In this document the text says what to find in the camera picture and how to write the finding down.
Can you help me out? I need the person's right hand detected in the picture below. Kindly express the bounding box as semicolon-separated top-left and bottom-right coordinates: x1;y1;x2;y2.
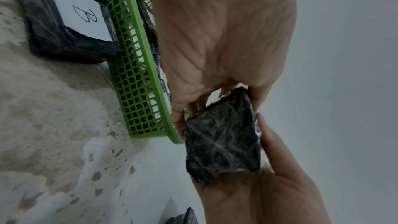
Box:
193;113;334;224

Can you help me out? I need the person's left hand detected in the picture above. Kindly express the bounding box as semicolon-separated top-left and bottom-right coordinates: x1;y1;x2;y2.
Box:
141;0;299;143

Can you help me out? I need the black plastic-wrapped square packet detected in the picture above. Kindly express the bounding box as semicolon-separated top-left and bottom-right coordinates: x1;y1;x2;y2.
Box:
183;86;265;186

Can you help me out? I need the black wrapped packet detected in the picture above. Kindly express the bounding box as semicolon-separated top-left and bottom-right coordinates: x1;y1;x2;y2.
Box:
136;0;158;44
150;43;173;102
167;207;199;224

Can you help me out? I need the green plastic mesh basket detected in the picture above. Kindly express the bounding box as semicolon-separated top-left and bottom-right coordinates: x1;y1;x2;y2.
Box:
85;0;189;145

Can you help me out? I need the white paper label sheet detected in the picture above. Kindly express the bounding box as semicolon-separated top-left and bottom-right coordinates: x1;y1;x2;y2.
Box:
43;0;113;43

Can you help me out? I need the black wrapped tray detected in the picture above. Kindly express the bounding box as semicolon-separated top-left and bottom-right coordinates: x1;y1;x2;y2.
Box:
9;0;122;65

